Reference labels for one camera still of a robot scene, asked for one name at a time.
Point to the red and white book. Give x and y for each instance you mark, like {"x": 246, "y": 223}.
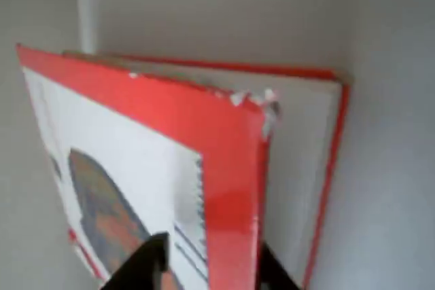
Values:
{"x": 224, "y": 140}

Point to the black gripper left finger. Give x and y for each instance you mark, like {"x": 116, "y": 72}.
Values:
{"x": 142, "y": 263}

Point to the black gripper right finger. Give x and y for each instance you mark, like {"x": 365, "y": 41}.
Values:
{"x": 273, "y": 273}

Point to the white vertical post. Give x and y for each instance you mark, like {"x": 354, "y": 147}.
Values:
{"x": 86, "y": 4}

